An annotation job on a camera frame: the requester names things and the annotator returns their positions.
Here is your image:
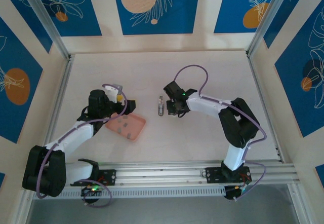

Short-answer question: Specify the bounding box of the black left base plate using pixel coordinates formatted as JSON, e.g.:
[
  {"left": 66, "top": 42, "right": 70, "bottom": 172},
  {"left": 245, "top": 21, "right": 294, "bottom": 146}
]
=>
[{"left": 96, "top": 169, "right": 117, "bottom": 186}]

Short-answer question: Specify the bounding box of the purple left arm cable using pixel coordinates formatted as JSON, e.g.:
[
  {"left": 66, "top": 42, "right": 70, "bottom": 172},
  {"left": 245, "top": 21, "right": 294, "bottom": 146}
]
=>
[{"left": 36, "top": 83, "right": 127, "bottom": 207}]

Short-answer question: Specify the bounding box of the silver USB stick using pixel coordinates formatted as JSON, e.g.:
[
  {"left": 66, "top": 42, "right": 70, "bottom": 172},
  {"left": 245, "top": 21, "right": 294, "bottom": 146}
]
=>
[{"left": 157, "top": 95, "right": 166, "bottom": 116}]

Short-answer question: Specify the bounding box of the aluminium side rail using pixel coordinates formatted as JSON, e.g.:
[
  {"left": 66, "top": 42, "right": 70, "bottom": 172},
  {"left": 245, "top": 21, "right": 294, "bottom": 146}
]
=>
[
  {"left": 37, "top": 54, "right": 75, "bottom": 169},
  {"left": 247, "top": 53, "right": 286, "bottom": 164}
]

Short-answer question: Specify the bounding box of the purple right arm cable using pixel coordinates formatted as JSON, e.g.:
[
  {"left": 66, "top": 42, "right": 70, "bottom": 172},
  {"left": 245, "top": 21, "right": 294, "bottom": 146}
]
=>
[{"left": 174, "top": 64, "right": 268, "bottom": 202}]

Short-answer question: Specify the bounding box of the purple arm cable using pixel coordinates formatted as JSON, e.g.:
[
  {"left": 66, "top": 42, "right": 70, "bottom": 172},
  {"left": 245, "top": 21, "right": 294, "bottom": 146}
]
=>
[
  {"left": 174, "top": 64, "right": 268, "bottom": 202},
  {"left": 36, "top": 83, "right": 127, "bottom": 207}
]

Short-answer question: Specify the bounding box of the left circuit board with LEDs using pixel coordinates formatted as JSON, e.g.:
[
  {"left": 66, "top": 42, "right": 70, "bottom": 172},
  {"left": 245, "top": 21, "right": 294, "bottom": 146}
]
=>
[{"left": 80, "top": 184, "right": 102, "bottom": 197}]

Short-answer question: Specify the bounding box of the aluminium frame post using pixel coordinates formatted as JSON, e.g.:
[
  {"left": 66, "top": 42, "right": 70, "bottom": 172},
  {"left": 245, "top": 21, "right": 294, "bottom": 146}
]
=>
[
  {"left": 246, "top": 0, "right": 292, "bottom": 56},
  {"left": 21, "top": 0, "right": 73, "bottom": 60}
]

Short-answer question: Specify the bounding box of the white slotted cable duct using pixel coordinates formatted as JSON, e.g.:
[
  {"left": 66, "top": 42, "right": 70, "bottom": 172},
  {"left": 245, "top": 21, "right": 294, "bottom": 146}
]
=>
[{"left": 32, "top": 185, "right": 226, "bottom": 200}]

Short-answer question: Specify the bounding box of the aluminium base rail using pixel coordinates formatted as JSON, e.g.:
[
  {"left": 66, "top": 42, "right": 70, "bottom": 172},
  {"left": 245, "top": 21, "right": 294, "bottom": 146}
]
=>
[{"left": 22, "top": 159, "right": 298, "bottom": 188}]

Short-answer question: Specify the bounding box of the circuit board with leds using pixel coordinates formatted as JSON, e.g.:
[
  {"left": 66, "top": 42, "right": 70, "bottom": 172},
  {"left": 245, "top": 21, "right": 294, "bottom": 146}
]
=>
[
  {"left": 224, "top": 185, "right": 250, "bottom": 201},
  {"left": 80, "top": 184, "right": 102, "bottom": 197}
]

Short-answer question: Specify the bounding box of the pink plastic tray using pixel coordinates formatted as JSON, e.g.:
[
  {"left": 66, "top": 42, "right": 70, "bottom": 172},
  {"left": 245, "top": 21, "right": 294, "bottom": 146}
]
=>
[{"left": 105, "top": 113, "right": 147, "bottom": 143}]

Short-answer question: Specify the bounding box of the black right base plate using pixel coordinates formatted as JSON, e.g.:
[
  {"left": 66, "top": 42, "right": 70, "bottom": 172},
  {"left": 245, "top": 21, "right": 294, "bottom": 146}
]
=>
[{"left": 205, "top": 167, "right": 252, "bottom": 184}]

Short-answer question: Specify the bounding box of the right circuit board with LEDs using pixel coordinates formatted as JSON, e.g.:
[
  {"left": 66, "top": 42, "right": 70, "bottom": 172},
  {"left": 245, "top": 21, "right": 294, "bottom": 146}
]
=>
[{"left": 224, "top": 185, "right": 250, "bottom": 201}]

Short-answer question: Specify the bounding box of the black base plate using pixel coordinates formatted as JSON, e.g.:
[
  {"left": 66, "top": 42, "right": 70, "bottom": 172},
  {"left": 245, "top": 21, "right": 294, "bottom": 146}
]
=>
[
  {"left": 205, "top": 167, "right": 252, "bottom": 184},
  {"left": 96, "top": 169, "right": 117, "bottom": 186}
]

